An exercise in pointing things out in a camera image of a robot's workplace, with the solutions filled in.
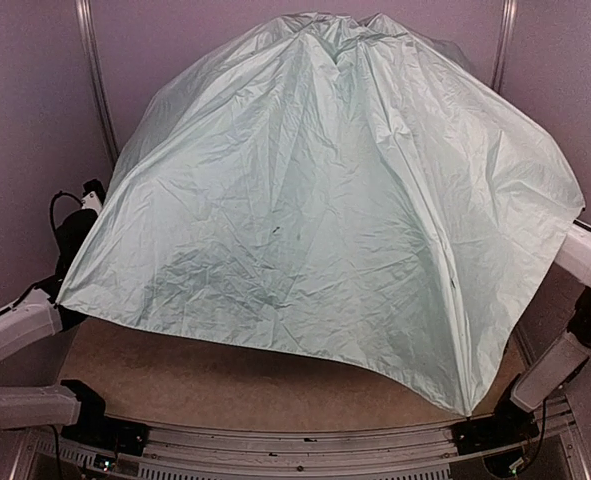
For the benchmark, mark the grey aluminium left post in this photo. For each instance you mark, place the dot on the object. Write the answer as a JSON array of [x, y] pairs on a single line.
[[89, 44]]

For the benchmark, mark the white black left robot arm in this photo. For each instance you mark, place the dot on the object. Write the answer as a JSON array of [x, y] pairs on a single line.
[[36, 315]]

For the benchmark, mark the mint green black umbrella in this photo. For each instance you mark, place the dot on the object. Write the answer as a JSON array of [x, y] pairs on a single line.
[[337, 189]]

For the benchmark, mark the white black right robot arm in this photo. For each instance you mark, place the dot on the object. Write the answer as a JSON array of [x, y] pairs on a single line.
[[571, 349]]

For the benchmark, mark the grey aluminium frame post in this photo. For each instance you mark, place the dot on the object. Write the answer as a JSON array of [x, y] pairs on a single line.
[[508, 18]]

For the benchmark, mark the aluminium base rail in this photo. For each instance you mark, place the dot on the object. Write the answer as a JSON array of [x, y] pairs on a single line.
[[552, 449]]

